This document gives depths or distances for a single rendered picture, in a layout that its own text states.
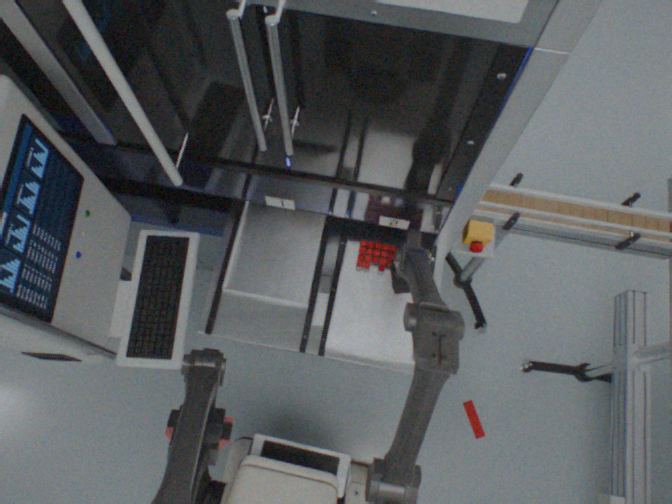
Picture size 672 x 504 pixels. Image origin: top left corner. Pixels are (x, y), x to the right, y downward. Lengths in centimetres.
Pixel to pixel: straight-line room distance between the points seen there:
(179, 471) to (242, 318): 77
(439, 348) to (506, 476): 163
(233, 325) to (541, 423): 152
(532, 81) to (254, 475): 89
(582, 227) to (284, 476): 118
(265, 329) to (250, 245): 27
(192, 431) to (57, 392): 179
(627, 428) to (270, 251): 135
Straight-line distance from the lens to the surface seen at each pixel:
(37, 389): 283
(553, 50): 97
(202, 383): 111
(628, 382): 222
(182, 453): 101
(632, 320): 227
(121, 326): 186
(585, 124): 325
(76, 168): 160
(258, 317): 167
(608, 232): 189
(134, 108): 123
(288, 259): 171
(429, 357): 100
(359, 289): 168
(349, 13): 94
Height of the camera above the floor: 250
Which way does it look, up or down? 71 degrees down
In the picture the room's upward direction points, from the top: 2 degrees clockwise
